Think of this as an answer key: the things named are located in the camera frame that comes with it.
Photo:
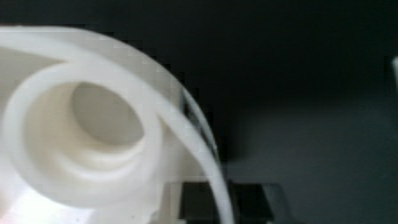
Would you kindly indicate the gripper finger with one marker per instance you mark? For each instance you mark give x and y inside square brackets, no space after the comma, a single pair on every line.
[258,201]

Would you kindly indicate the white round stool seat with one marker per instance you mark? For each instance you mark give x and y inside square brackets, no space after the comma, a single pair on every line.
[105,139]

